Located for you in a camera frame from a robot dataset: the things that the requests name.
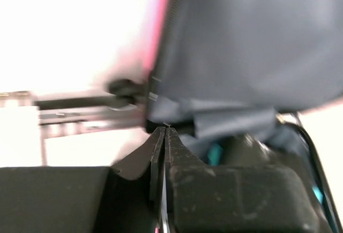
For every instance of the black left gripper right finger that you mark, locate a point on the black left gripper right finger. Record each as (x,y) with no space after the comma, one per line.
(274,195)

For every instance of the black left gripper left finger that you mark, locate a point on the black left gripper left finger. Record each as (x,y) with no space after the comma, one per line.
(124,197)

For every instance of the pink hard-shell suitcase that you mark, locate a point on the pink hard-shell suitcase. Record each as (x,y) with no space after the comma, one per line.
(223,67)

